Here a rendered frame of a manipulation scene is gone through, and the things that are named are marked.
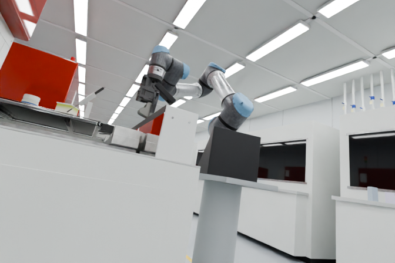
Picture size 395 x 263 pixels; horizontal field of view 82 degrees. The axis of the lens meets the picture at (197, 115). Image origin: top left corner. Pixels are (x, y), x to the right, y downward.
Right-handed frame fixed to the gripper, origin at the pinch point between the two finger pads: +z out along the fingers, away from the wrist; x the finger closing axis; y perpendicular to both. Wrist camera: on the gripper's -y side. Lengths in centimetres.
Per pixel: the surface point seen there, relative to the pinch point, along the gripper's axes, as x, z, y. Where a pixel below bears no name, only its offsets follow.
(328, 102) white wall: -172, -169, -368
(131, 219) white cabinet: 46, 30, 9
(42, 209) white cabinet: 46, 29, 24
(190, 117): 39.9, 4.6, -1.8
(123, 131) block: 21.6, 9.8, 11.5
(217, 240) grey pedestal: 16, 40, -31
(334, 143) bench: -134, -76, -329
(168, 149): 39.9, 14.2, 2.4
